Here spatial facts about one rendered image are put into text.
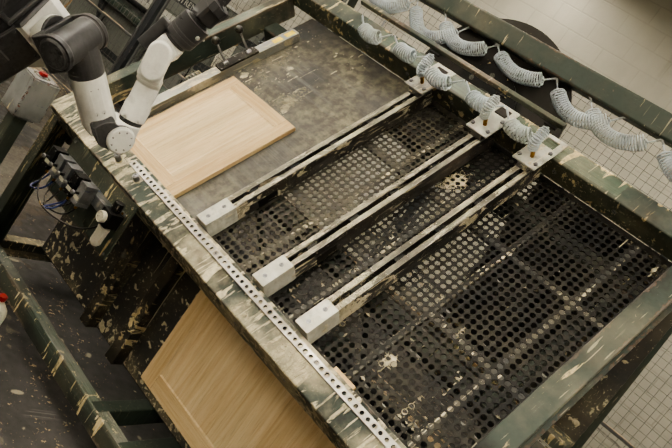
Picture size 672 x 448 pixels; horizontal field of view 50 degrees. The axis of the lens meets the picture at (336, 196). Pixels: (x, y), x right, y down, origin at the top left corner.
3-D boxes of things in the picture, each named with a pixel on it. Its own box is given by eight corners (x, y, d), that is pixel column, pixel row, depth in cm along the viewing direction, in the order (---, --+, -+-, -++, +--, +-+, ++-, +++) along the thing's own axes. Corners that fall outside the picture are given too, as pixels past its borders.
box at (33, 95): (-1, 102, 279) (22, 63, 276) (26, 111, 289) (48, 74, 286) (11, 117, 273) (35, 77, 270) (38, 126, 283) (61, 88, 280)
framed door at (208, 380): (144, 376, 271) (140, 376, 269) (223, 261, 263) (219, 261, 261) (286, 575, 223) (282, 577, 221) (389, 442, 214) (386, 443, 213)
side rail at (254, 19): (83, 109, 306) (75, 89, 298) (287, 11, 351) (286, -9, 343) (89, 116, 303) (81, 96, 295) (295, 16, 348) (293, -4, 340)
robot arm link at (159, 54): (176, 48, 184) (153, 93, 188) (183, 45, 193) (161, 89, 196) (153, 35, 183) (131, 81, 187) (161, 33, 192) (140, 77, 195)
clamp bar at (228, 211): (196, 225, 252) (183, 178, 234) (436, 82, 300) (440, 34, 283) (212, 241, 247) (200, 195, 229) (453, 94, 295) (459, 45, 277)
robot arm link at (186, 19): (210, -3, 179) (175, 28, 181) (236, 24, 185) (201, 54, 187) (205, -19, 189) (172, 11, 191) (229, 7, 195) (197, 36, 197)
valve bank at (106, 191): (14, 177, 273) (46, 125, 269) (46, 185, 285) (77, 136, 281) (71, 255, 246) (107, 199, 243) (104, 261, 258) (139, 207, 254)
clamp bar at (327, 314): (292, 328, 222) (285, 283, 204) (541, 151, 270) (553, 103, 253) (312, 350, 217) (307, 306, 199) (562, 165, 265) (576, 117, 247)
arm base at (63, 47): (73, 84, 172) (64, 42, 165) (31, 71, 176) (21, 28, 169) (113, 58, 183) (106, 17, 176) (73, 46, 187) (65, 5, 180)
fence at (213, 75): (106, 128, 288) (103, 121, 286) (293, 35, 327) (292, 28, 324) (112, 135, 286) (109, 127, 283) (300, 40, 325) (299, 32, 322)
